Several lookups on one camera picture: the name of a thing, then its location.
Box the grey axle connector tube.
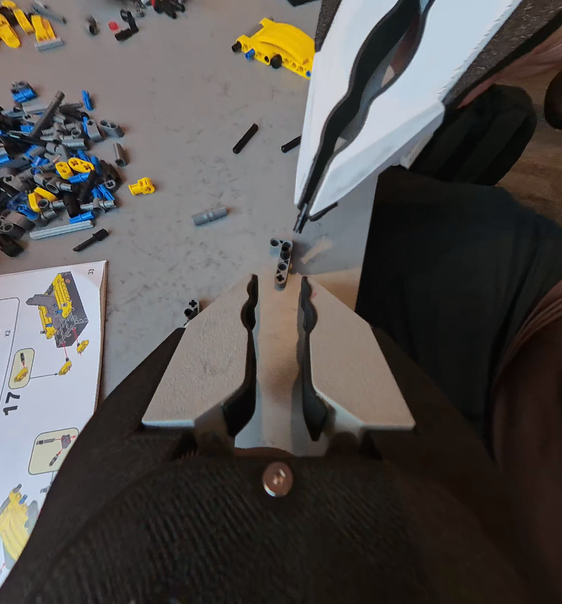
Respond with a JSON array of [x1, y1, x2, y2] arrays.
[[191, 206, 229, 227]]

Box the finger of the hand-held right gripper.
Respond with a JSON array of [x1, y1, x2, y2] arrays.
[[293, 0, 409, 210], [304, 0, 523, 222]]

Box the black angled connector piece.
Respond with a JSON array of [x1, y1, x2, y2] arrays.
[[116, 9, 140, 42]]

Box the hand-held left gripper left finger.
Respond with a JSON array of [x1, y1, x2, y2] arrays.
[[142, 274, 260, 439]]

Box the yellow curved panel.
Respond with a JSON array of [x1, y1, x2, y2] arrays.
[[231, 18, 316, 79]]

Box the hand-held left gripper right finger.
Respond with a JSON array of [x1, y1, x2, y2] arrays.
[[297, 276, 416, 443]]

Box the grey desk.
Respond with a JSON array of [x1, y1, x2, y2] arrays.
[[0, 0, 381, 449]]

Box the open instruction booklet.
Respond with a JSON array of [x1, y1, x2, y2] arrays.
[[0, 260, 108, 604]]

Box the pile of mixed small pieces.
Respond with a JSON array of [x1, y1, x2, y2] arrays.
[[0, 80, 126, 258]]

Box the person's legs in black pants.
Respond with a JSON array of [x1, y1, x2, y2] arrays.
[[357, 85, 562, 444]]

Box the black axle pin with stop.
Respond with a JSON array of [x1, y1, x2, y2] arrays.
[[72, 229, 110, 253]]

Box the person's brown sweater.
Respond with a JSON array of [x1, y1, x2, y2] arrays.
[[491, 264, 562, 604]]

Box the cluster of black pins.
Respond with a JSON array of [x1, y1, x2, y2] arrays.
[[139, 0, 187, 20]]

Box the pile of yellow beam pieces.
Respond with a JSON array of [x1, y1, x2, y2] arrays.
[[0, 0, 67, 53]]

